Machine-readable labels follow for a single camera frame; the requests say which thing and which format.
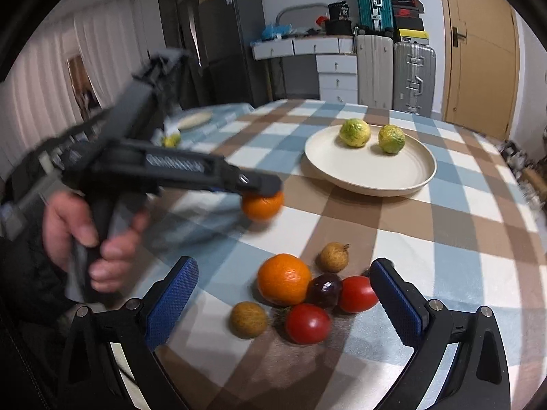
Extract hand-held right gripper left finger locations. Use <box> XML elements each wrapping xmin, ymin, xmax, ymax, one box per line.
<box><xmin>57</xmin><ymin>255</ymin><xmax>200</xmax><ymax>410</ymax></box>

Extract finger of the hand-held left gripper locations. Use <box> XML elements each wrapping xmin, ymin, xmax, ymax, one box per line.
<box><xmin>216</xmin><ymin>163</ymin><xmax>283</xmax><ymax>200</ymax></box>

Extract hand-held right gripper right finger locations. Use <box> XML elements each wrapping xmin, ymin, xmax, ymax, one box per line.
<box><xmin>368</xmin><ymin>257</ymin><xmax>511</xmax><ymax>410</ymax></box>

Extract small orange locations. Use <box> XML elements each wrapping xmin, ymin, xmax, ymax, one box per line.
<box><xmin>242</xmin><ymin>191</ymin><xmax>285</xmax><ymax>223</ymax></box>

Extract red tomato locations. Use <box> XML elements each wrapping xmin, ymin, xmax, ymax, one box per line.
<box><xmin>285</xmin><ymin>303</ymin><xmax>332</xmax><ymax>345</ymax></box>
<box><xmin>338</xmin><ymin>276</ymin><xmax>379</xmax><ymax>314</ymax></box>

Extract dark purple plum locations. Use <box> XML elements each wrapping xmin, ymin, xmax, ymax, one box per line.
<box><xmin>307</xmin><ymin>272</ymin><xmax>344</xmax><ymax>309</ymax></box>

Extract brown longan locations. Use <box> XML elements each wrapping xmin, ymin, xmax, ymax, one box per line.
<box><xmin>230</xmin><ymin>301</ymin><xmax>268</xmax><ymax>339</ymax></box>
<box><xmin>317</xmin><ymin>243</ymin><xmax>351</xmax><ymax>273</ymax></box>

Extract large orange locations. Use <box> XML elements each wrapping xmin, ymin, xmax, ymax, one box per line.
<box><xmin>257</xmin><ymin>254</ymin><xmax>312</xmax><ymax>306</ymax></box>

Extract large cream plate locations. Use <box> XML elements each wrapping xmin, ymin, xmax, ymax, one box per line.
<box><xmin>304</xmin><ymin>124</ymin><xmax>437</xmax><ymax>198</ymax></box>

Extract person's left forearm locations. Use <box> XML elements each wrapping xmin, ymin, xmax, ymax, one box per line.
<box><xmin>0</xmin><ymin>235</ymin><xmax>86</xmax><ymax>329</ymax></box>

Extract person's left hand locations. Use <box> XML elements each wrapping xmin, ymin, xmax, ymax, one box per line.
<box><xmin>43</xmin><ymin>190</ymin><xmax>150</xmax><ymax>293</ymax></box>

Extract small cream plate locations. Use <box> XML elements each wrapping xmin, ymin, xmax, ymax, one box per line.
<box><xmin>177</xmin><ymin>112</ymin><xmax>213</xmax><ymax>131</ymax></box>

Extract window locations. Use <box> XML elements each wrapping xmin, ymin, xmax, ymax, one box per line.
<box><xmin>66</xmin><ymin>53</ymin><xmax>102</xmax><ymax>120</ymax></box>

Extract yellow green citrus fruit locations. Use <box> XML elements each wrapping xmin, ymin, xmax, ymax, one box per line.
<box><xmin>339</xmin><ymin>118</ymin><xmax>372</xmax><ymax>149</ymax></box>

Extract white curtains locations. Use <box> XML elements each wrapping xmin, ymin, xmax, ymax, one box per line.
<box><xmin>0</xmin><ymin>0</ymin><xmax>159</xmax><ymax>172</ymax></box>

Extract white desk with drawers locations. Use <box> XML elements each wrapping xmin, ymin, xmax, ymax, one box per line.
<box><xmin>251</xmin><ymin>34</ymin><xmax>359</xmax><ymax>104</ymax></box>

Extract grey refrigerator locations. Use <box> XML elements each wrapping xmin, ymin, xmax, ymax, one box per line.
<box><xmin>197</xmin><ymin>0</ymin><xmax>268</xmax><ymax>109</ymax></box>

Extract dark tall cabinet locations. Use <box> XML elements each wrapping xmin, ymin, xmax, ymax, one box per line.
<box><xmin>156</xmin><ymin>0</ymin><xmax>206</xmax><ymax>107</ymax></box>

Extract blue plastic bag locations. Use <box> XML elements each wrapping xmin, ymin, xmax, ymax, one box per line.
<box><xmin>262</xmin><ymin>23</ymin><xmax>296</xmax><ymax>42</ymax></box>

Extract beige suitcase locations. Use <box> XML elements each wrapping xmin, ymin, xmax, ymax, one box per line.
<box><xmin>356</xmin><ymin>34</ymin><xmax>395</xmax><ymax>109</ymax></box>

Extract black bag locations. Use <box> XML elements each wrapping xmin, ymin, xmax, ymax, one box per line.
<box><xmin>325</xmin><ymin>2</ymin><xmax>353</xmax><ymax>37</ymax></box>

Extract pile of shoes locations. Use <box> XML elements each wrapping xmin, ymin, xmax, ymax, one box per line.
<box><xmin>500</xmin><ymin>124</ymin><xmax>547</xmax><ymax>206</ymax></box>

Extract silver suitcase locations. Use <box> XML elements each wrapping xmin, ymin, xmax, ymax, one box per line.
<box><xmin>393</xmin><ymin>42</ymin><xmax>437</xmax><ymax>116</ymax></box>

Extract yellow black box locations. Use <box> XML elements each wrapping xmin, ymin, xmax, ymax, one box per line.
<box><xmin>395</xmin><ymin>29</ymin><xmax>429</xmax><ymax>44</ymax></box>

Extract teal suitcase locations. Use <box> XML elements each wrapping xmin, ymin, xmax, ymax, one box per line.
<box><xmin>353</xmin><ymin>0</ymin><xmax>393</xmax><ymax>30</ymax></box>

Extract wooden door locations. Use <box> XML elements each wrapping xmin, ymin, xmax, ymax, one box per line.
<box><xmin>436</xmin><ymin>0</ymin><xmax>520</xmax><ymax>137</ymax></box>

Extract grey metal chair frame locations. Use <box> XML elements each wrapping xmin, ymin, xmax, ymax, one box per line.
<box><xmin>276</xmin><ymin>3</ymin><xmax>330</xmax><ymax>25</ymax></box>

